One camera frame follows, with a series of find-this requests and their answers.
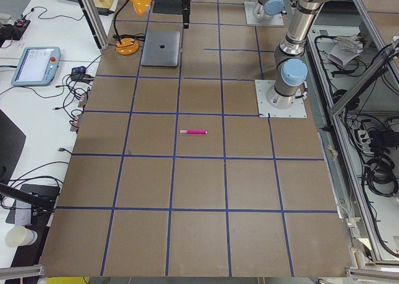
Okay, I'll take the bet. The pink highlighter pen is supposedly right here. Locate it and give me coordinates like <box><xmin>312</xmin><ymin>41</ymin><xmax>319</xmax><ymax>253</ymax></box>
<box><xmin>180</xmin><ymin>130</ymin><xmax>208</xmax><ymax>135</ymax></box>

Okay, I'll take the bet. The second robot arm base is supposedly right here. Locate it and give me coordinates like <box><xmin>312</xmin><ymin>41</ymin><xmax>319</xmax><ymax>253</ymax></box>
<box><xmin>253</xmin><ymin>0</ymin><xmax>284</xmax><ymax>21</ymax></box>

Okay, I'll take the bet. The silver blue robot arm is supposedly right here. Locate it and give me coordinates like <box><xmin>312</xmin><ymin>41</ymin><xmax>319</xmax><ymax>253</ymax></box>
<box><xmin>266</xmin><ymin>0</ymin><xmax>331</xmax><ymax>110</ymax></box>

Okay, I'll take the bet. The black mousepad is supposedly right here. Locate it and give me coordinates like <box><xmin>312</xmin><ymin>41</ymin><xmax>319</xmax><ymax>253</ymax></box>
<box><xmin>152</xmin><ymin>0</ymin><xmax>182</xmax><ymax>15</ymax></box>

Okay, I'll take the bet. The grey closed laptop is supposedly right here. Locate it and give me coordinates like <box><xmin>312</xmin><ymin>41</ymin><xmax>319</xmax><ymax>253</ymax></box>
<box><xmin>141</xmin><ymin>31</ymin><xmax>181</xmax><ymax>67</ymax></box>

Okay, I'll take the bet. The orange desk lamp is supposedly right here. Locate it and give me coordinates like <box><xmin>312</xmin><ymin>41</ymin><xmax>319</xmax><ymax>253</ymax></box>
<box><xmin>113</xmin><ymin>0</ymin><xmax>152</xmax><ymax>55</ymax></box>

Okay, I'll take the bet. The black power adapter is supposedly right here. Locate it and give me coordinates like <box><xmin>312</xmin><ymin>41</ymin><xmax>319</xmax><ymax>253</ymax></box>
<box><xmin>96</xmin><ymin>7</ymin><xmax>114</xmax><ymax>16</ymax></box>

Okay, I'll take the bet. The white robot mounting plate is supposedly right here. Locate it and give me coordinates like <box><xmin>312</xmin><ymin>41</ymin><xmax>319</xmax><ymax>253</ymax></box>
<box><xmin>255</xmin><ymin>80</ymin><xmax>307</xmax><ymax>118</ymax></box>

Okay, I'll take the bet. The blue teach pendant tablet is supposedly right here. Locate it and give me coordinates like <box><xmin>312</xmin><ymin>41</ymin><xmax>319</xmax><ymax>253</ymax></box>
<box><xmin>11</xmin><ymin>47</ymin><xmax>61</xmax><ymax>87</ymax></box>

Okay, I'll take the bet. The black monitor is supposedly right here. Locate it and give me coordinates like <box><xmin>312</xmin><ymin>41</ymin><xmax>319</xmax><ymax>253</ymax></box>
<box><xmin>0</xmin><ymin>111</ymin><xmax>26</xmax><ymax>184</ymax></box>

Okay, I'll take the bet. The white paper cup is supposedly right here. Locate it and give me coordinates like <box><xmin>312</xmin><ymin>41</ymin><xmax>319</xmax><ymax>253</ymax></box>
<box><xmin>5</xmin><ymin>226</ymin><xmax>38</xmax><ymax>247</ymax></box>

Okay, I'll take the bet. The aluminium frame post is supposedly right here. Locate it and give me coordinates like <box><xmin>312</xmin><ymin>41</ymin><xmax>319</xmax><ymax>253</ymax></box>
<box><xmin>77</xmin><ymin>0</ymin><xmax>108</xmax><ymax>50</ymax></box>

